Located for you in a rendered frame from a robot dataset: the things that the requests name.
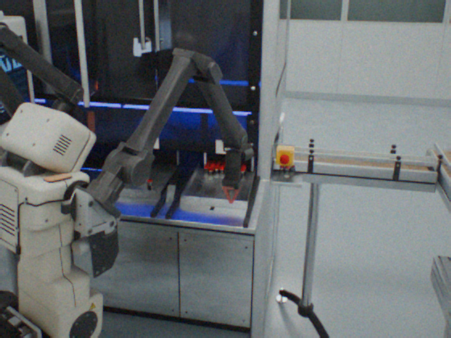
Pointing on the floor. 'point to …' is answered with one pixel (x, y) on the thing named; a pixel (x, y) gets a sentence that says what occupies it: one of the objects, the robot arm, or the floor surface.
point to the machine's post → (271, 10)
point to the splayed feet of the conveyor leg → (304, 311)
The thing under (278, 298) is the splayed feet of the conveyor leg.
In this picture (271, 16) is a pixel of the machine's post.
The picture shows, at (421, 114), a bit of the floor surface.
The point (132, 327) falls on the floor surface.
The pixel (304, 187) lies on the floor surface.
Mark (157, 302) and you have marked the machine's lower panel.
